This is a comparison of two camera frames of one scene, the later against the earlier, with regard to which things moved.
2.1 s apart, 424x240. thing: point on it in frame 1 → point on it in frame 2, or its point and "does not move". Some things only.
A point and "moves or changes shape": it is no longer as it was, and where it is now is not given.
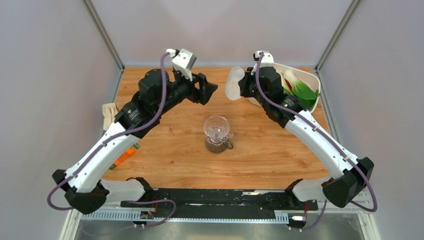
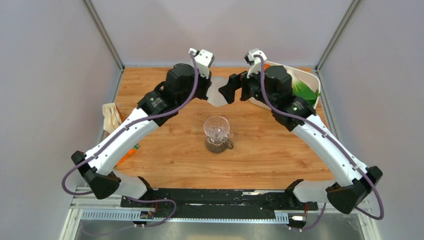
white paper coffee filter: [232, 89] moves or changes shape
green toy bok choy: [305, 93] does not move
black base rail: [226, 200] does not move
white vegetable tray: [310, 77] does not move
